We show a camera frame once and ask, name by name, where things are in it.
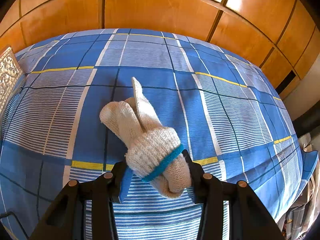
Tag white knit gloves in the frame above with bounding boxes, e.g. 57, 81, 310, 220
99, 77, 191, 198

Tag ornate gold tissue box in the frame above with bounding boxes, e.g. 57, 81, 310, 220
1, 46, 23, 112

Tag wooden wardrobe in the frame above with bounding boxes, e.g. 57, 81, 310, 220
1, 0, 319, 98

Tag blue plaid bedsheet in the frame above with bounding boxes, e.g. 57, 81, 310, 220
1, 29, 318, 239

